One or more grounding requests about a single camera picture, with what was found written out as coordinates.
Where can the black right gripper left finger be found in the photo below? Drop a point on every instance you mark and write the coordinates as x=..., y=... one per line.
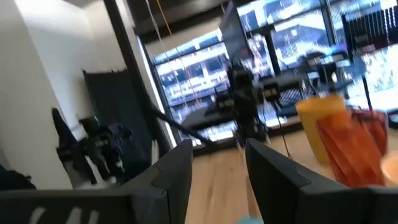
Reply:
x=177, y=174

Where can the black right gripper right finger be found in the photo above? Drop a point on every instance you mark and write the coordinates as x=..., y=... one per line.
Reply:
x=280, y=193

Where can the yellow plastic cup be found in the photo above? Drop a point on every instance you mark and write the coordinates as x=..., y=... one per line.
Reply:
x=314, y=124

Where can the pink faceted plastic tumbler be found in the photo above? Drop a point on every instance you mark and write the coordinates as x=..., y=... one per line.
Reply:
x=351, y=149

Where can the black background robot arm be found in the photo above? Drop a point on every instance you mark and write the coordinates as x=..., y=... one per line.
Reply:
x=102, y=146

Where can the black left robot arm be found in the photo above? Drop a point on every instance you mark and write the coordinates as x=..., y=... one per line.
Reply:
x=245, y=105

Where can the blue microfibre cloth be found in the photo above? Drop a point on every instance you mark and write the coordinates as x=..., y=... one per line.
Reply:
x=250, y=221

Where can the dark standing panel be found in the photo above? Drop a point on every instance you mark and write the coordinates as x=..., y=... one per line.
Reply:
x=118, y=99

